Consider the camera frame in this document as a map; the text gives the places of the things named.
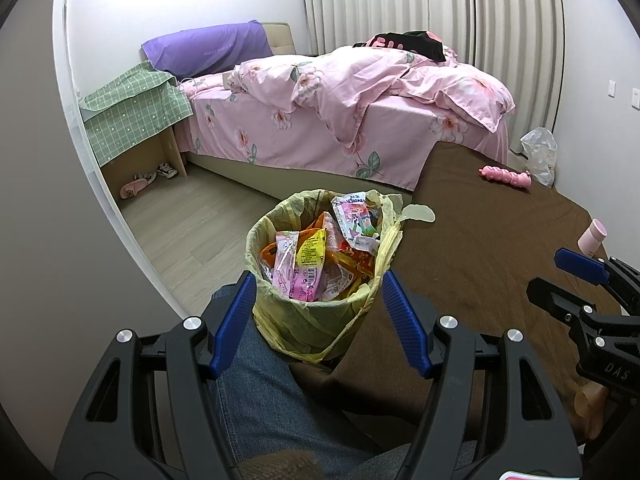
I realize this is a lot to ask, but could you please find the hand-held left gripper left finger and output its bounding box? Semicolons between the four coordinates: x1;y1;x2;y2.
54;270;258;480

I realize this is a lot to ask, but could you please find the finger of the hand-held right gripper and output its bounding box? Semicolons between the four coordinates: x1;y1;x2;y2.
526;276;600;335
554;247;640;311

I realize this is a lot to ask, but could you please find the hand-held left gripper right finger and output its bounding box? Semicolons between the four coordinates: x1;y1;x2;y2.
382;270;583;480

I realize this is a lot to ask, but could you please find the bin with yellow bag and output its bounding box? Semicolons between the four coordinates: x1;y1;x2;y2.
244;189;436;363

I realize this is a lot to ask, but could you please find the pink snack packet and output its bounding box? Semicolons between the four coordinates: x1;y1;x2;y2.
274;230;301;301

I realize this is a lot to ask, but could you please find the orange snack packet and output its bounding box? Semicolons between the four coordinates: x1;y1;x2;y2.
320;247;377;303

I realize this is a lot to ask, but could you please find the yellow snack packet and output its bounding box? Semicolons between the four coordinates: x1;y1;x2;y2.
296;229;328;286

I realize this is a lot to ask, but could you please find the colourful cartoon snack packet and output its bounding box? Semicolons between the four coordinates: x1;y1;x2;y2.
331;192;383;253

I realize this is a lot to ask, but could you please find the person's right hand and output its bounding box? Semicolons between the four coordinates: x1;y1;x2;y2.
574;380;608;438

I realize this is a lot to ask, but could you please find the pink cup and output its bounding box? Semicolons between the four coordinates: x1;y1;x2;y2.
577;218;609;257

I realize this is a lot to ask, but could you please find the person's leg in jeans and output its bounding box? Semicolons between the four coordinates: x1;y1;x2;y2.
207;282;476;480

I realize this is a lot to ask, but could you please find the pink caterpillar toy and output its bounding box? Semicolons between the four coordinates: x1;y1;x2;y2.
479;164;532;190

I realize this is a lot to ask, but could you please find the white plastic bag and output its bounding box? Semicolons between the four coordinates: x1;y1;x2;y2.
520;127;558;188

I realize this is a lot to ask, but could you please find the pink slipper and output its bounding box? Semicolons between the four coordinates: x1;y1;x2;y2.
120;177;156;200

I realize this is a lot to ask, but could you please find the wooden nightstand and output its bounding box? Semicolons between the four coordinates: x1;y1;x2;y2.
102;127;188;201

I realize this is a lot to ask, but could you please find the bed with pink sheet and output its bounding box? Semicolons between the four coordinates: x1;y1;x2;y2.
177;57;511;193

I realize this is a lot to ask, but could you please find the green checked cloth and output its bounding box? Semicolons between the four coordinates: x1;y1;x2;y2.
79;60;193;168

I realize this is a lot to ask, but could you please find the pink floral duvet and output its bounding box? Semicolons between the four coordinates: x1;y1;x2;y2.
224;46;516;158

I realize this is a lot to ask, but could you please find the purple pillow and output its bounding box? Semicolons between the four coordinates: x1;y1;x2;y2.
141;21;275;77

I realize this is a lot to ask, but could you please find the black pink printed garment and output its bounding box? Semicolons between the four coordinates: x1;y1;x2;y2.
352;31;447;63

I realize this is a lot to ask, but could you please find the beige headboard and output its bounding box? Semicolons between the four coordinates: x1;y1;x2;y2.
262;22;298;57

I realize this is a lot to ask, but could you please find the white ribbed wardrobe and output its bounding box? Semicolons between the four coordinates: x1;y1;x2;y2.
300;0;568;126

